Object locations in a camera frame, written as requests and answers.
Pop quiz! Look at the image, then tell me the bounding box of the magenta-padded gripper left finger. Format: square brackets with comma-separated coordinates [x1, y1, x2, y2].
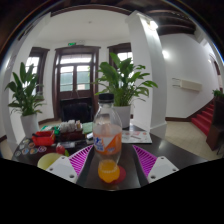
[45, 144, 96, 185]

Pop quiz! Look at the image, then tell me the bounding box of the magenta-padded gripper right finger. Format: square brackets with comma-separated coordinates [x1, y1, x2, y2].
[131, 144, 181, 186]

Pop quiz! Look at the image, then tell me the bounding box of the orange soda plastic bottle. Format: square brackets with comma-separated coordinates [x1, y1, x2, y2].
[92, 93, 123, 184]

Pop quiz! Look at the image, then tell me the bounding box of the pale yellow cup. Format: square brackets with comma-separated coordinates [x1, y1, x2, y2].
[36, 152, 64, 171]

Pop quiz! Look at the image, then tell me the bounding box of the small red ball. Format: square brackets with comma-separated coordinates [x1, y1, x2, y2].
[55, 143, 67, 156]

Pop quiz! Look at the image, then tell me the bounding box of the red plastic basket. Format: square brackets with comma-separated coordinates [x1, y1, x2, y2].
[31, 130, 56, 147]

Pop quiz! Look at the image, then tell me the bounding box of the printed paper magazine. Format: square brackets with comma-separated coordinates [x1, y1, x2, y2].
[121, 129, 153, 145]

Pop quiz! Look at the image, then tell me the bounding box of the tray of small cups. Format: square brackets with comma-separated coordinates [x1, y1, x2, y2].
[58, 119, 84, 141]

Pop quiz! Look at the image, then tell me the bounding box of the flat round red coaster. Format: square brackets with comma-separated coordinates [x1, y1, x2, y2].
[109, 165, 128, 185]

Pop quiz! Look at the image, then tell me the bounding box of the green book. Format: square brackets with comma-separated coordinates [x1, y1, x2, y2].
[82, 121, 94, 135]

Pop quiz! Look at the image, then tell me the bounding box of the black chair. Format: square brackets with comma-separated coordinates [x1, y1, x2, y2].
[59, 97, 93, 124]

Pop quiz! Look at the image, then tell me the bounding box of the red carpeted staircase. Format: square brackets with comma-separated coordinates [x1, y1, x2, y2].
[190, 101, 218, 136]

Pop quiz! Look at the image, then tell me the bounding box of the potted green plant white pot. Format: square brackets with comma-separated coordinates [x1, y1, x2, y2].
[93, 52, 159, 129]
[4, 61, 46, 138]

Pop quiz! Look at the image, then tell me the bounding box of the brown wooden double door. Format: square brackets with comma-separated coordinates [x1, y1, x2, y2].
[52, 45, 102, 111]

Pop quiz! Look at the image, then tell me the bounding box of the brown framed window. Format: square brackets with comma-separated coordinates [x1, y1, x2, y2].
[25, 46, 50, 98]
[107, 42, 134, 68]

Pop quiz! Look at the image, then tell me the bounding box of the white wall heater unit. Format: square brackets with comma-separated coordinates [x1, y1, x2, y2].
[171, 77, 203, 93]

